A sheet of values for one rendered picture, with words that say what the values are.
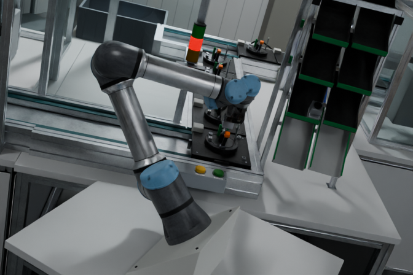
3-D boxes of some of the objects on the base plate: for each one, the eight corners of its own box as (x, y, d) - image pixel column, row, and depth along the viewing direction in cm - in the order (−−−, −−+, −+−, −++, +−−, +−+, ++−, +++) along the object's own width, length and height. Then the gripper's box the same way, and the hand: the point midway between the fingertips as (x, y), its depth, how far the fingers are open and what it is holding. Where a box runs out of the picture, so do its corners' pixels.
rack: (336, 189, 239) (408, 13, 205) (255, 173, 235) (314, -10, 201) (326, 164, 258) (391, -1, 224) (251, 149, 254) (305, -22, 220)
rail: (257, 199, 217) (265, 177, 212) (28, 154, 207) (31, 129, 202) (255, 191, 222) (263, 169, 217) (32, 147, 212) (35, 123, 207)
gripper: (223, 108, 199) (212, 127, 219) (255, 115, 200) (241, 134, 220) (226, 87, 202) (215, 108, 222) (257, 94, 204) (243, 114, 223)
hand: (230, 113), depth 221 cm, fingers closed on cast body, 4 cm apart
